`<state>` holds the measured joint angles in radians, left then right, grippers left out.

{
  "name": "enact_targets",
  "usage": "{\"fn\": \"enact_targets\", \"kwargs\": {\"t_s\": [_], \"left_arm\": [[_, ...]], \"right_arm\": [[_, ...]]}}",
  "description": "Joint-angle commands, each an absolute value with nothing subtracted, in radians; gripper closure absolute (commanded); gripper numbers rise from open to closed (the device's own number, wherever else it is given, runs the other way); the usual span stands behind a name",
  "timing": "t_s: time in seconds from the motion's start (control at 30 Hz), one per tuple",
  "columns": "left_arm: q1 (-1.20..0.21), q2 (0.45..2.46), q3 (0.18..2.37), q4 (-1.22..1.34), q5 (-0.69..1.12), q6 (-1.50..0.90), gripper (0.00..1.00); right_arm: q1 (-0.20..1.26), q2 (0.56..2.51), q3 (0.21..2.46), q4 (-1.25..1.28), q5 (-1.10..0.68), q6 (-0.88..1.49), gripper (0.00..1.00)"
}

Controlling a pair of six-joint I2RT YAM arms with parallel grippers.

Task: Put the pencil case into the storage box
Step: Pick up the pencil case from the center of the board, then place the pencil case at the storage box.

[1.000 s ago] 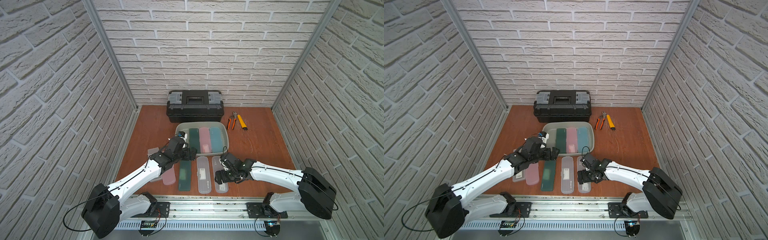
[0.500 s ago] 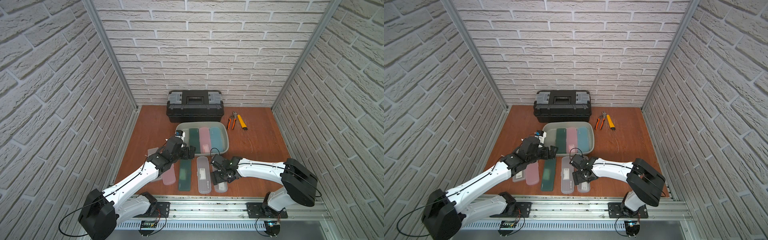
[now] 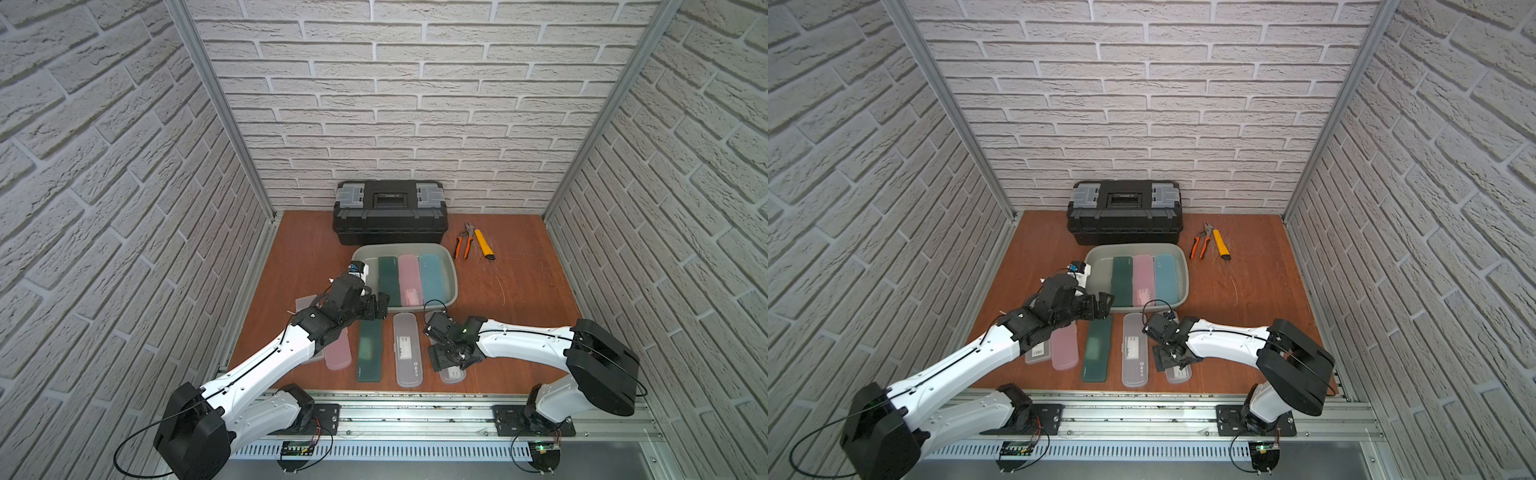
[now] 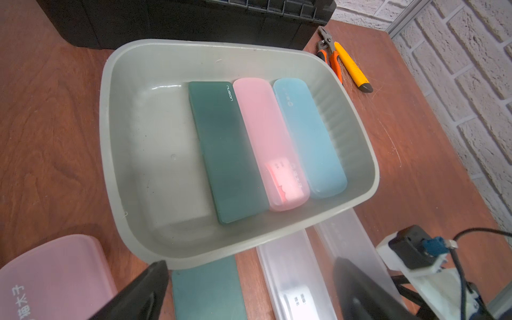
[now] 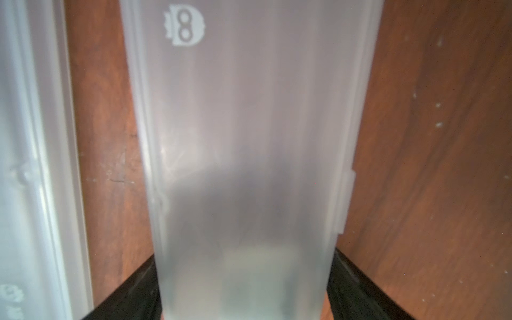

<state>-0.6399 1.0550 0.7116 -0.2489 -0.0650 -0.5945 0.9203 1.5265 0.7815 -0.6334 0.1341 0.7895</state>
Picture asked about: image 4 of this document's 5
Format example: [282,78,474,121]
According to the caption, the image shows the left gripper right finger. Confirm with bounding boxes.
[333,257,416,319]

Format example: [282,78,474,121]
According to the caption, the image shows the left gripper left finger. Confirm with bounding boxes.
[91,260,169,320]

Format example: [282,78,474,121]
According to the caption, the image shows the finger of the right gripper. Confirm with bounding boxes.
[391,275,424,307]

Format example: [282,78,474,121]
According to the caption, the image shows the clear pencil case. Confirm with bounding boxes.
[257,231,337,319]
[315,209,405,306]

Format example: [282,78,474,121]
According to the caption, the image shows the light blue pencil case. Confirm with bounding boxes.
[273,78,347,199]

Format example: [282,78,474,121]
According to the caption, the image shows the pink pencil case with label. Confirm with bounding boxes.
[233,77,310,212]

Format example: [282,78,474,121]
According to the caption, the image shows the dark green case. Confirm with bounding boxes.
[171,256,247,319]
[188,81,269,224]

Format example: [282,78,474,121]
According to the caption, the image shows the pink pencil case left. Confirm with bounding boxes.
[1,234,118,319]

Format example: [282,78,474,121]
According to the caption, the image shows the grey plastic storage tray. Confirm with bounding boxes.
[99,39,380,270]

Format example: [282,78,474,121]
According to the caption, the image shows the yellow utility knife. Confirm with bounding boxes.
[334,42,373,93]

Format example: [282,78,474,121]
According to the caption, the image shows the black plastic toolbox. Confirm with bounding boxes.
[38,0,336,50]

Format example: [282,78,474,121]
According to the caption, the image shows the orange handled pliers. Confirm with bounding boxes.
[316,27,343,83]

